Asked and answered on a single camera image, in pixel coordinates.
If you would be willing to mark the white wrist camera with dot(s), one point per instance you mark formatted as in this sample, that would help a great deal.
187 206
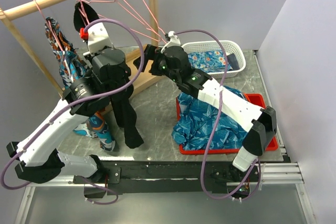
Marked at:
97 38
172 39

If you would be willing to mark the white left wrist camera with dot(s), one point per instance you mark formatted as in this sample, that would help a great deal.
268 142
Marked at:
97 38

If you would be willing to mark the blue leaf-print shorts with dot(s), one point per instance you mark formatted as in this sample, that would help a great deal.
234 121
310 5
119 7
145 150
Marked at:
195 125

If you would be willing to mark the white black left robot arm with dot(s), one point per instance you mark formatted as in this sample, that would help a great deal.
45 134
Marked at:
39 159

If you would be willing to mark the pink hanger holding shorts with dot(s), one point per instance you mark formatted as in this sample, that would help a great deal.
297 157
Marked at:
48 23

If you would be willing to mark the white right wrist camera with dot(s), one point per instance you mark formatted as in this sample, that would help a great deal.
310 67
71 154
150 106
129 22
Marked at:
172 39

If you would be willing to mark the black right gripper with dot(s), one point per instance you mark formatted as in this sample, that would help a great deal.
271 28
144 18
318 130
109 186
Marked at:
149 54

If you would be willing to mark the black shorts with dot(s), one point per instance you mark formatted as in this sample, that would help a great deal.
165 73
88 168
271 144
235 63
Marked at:
124 113

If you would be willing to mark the white plastic basket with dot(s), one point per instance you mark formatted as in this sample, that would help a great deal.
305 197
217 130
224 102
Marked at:
228 47

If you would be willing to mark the wooden clothes rack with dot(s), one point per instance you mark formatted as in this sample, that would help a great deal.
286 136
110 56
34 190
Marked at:
7 16

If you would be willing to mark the dark denim cloth in basket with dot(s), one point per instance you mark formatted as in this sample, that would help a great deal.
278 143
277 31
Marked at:
232 60

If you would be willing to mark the orange blue patterned shorts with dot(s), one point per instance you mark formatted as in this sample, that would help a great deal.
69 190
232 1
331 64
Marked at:
71 68

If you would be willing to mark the blue floral shorts in basket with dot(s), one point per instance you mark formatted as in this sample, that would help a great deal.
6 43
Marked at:
209 61

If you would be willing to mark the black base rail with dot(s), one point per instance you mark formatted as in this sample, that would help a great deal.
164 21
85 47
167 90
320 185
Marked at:
169 177

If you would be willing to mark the pink wire hanger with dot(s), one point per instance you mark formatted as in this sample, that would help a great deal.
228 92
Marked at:
146 13
112 8
83 13

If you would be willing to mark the aluminium frame rail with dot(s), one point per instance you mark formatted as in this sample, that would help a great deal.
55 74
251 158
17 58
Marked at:
280 198

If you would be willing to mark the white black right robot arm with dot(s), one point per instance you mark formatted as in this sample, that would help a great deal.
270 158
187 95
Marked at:
259 123

